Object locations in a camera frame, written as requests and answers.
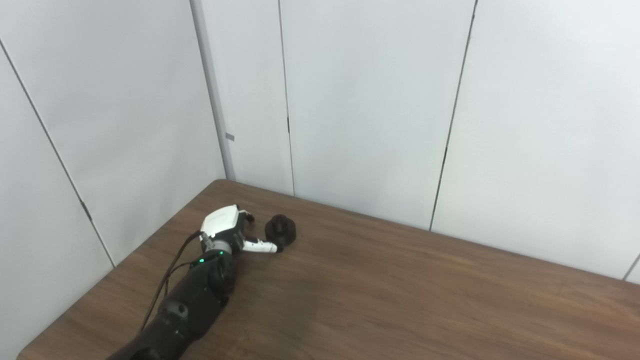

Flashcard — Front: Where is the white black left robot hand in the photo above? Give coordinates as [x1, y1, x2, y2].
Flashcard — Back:
[200, 204, 285, 256]

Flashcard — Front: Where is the round black part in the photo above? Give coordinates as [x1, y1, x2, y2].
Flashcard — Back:
[264, 214, 297, 252]

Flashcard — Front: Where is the grey metal pole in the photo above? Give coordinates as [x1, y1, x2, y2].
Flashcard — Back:
[189, 0, 237, 182]

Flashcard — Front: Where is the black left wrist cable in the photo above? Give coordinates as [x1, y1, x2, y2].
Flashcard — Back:
[139, 231, 203, 333]

